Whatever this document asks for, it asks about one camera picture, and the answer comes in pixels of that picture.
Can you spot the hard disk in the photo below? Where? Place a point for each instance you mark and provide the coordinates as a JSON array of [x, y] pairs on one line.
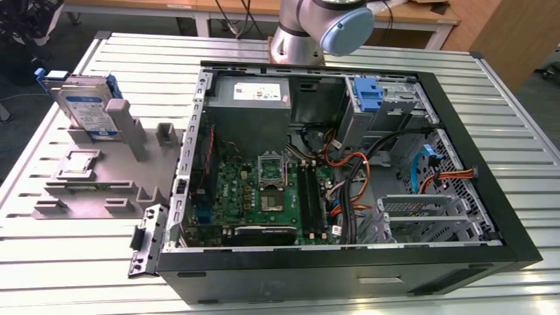
[[87, 115]]

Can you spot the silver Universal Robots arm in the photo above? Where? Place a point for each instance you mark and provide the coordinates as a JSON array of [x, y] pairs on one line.
[[297, 19]]

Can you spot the metal disk bay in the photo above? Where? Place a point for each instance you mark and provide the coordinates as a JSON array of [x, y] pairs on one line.
[[420, 218]]

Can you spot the grey power supply unit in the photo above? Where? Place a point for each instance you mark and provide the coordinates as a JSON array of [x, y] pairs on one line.
[[249, 124]]

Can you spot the green motherboard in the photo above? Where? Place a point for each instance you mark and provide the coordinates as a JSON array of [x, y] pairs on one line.
[[236, 183]]

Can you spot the black RAM slot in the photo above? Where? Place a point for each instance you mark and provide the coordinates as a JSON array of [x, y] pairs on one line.
[[304, 198], [309, 198], [316, 198]]

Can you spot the CPU socket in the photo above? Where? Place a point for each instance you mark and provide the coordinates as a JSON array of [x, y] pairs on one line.
[[275, 203]]

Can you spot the black case fan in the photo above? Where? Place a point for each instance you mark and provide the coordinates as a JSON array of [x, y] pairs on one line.
[[201, 164]]

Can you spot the silver drive cage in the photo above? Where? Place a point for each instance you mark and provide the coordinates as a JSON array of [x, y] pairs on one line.
[[353, 124]]

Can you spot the black graphics card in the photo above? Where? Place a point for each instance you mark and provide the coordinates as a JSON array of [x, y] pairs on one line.
[[263, 234]]

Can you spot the blue video port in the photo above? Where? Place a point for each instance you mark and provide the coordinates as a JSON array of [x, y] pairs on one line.
[[204, 217]]

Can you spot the blue plastic drive latch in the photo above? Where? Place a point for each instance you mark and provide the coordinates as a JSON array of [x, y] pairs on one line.
[[369, 95]]

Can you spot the grey parts rack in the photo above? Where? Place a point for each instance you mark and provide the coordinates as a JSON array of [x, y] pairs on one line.
[[123, 183]]

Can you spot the black open PC case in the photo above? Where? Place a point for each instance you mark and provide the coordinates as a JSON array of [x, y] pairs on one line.
[[305, 279]]

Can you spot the green RAM stick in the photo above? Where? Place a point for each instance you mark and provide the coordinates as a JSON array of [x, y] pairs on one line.
[[87, 187]]

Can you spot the silver CPU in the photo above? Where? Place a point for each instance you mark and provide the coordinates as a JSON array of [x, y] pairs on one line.
[[77, 162]]

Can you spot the wooden top desk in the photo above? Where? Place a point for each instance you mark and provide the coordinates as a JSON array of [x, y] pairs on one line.
[[144, 5]]

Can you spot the grey hinged slot bracket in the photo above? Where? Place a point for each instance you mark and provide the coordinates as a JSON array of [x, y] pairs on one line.
[[147, 236]]

